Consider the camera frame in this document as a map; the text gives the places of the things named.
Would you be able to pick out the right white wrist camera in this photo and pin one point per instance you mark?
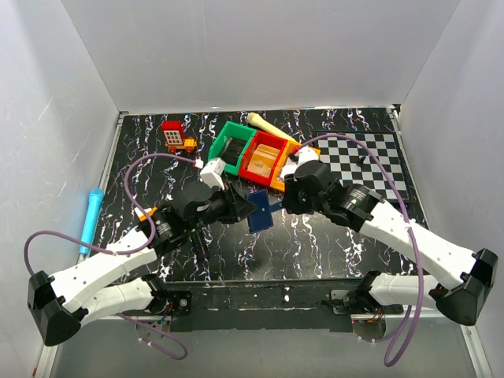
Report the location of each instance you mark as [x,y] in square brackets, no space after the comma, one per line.
[302,156]

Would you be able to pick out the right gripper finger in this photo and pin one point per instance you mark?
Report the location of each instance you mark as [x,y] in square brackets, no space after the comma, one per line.
[290,202]
[293,188]

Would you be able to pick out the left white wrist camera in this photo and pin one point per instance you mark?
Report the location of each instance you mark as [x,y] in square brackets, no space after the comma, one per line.
[211,173]

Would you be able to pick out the green plastic bin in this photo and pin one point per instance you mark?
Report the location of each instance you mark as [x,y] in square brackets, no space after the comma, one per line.
[231,144]

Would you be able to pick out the black white chessboard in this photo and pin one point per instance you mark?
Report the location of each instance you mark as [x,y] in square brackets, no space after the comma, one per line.
[380,148]

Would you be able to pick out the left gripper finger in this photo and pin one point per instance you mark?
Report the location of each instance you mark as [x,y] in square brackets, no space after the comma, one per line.
[237,200]
[235,215]

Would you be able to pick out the green yellow toy block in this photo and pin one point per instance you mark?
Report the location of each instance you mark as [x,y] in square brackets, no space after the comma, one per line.
[141,214]

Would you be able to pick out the red plastic bin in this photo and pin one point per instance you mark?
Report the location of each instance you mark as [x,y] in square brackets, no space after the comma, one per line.
[261,157]

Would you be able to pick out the cream wooden pestle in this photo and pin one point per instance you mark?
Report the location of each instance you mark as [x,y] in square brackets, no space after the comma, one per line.
[254,119]

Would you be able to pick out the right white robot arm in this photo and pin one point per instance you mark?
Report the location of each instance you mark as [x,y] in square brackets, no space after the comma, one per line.
[458,279]

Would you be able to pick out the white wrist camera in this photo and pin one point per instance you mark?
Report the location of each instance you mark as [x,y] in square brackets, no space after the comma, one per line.
[211,173]
[302,156]

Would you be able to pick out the red toy block truck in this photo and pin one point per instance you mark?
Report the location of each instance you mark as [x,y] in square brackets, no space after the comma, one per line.
[175,139]

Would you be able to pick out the black perforated bar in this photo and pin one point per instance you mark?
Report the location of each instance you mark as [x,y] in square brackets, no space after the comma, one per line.
[199,244]

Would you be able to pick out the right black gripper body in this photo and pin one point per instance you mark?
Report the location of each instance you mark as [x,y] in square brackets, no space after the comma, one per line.
[309,204]

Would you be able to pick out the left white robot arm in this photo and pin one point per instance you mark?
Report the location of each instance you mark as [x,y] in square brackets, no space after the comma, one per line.
[62,303]

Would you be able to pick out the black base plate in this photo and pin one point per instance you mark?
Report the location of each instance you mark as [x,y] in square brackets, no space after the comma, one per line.
[266,304]

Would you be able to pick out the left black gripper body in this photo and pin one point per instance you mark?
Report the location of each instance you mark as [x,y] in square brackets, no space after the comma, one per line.
[219,207]

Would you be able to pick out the orange plastic bin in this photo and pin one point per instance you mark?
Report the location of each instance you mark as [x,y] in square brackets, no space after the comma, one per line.
[282,167]

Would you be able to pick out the navy blue card holder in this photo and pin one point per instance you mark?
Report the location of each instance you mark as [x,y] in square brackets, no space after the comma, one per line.
[261,219]

